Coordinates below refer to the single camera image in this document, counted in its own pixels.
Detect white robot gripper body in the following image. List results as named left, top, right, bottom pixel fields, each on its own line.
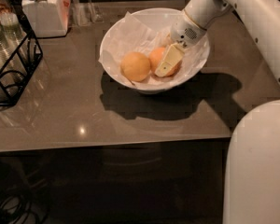
left=170, top=14, right=206, bottom=49

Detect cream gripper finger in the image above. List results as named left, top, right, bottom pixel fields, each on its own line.
left=155, top=43, right=185, bottom=77
left=162, top=34, right=174, bottom=47

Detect orange fruit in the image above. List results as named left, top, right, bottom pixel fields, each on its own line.
left=148, top=47, right=181, bottom=77

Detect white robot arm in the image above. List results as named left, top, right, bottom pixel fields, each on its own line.
left=169, top=0, right=280, bottom=224

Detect white ceramic bowl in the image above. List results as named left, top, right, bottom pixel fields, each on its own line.
left=99, top=7, right=211, bottom=95

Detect white paper liner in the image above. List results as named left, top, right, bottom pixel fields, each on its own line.
left=98, top=11, right=209, bottom=87

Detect left yellow-orange fruit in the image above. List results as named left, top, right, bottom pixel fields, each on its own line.
left=120, top=51, right=150, bottom=82

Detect clear acrylic stand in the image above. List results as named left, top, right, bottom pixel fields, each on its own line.
left=71, top=0, right=104, bottom=26

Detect white lidded jar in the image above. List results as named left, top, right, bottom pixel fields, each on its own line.
left=21, top=0, right=71, bottom=38

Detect clear plastic cup stack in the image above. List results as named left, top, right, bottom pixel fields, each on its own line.
left=0, top=12, right=28, bottom=64

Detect black wire rack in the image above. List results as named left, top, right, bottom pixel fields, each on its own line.
left=0, top=0, right=43, bottom=106

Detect black cables on floor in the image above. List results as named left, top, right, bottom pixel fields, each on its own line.
left=0, top=187, right=50, bottom=224

